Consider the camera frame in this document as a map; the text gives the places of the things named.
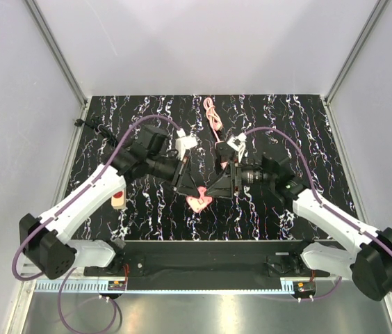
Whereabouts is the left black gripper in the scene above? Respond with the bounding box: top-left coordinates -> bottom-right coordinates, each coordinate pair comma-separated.
147,154 -> 200,198

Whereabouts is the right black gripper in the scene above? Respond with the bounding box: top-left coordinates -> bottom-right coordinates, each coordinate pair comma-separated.
204,155 -> 275,199

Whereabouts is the pink power strip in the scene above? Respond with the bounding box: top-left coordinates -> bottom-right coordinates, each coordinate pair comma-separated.
219,154 -> 231,170

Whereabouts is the pink adapter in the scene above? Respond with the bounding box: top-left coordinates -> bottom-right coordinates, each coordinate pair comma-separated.
186,186 -> 213,213

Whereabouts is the pink power cord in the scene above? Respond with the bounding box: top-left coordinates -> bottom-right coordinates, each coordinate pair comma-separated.
203,97 -> 224,143

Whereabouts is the beige red power strip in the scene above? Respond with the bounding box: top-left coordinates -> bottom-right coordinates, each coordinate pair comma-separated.
111,191 -> 126,210

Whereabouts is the pink charger plug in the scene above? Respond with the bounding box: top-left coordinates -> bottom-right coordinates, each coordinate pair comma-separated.
215,141 -> 236,161

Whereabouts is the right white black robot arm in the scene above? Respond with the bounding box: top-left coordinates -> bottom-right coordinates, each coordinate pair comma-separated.
206,157 -> 392,301

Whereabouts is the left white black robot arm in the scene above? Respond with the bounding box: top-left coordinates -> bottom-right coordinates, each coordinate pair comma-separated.
17,125 -> 199,280

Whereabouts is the black marbled mat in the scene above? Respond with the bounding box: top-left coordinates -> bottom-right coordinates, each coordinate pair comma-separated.
74,94 -> 357,241

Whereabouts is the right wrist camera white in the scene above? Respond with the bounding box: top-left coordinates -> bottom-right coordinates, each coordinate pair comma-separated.
227,133 -> 247,163

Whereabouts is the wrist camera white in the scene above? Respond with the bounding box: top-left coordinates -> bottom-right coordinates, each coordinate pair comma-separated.
227,133 -> 247,163
174,129 -> 197,160

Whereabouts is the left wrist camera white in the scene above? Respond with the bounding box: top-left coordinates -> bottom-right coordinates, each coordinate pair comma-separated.
174,129 -> 197,160

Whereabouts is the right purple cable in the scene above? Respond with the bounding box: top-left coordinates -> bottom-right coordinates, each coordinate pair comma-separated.
240,127 -> 392,302

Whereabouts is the purple cable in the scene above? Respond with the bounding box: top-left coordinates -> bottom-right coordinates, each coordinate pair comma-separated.
10,114 -> 183,331
240,127 -> 392,302

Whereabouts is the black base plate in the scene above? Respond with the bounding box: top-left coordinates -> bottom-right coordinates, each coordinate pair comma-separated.
84,241 -> 311,277

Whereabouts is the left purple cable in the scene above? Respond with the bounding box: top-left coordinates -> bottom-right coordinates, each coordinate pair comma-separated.
10,114 -> 183,331

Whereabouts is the black power cord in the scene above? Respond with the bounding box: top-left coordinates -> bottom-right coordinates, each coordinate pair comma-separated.
74,117 -> 119,147

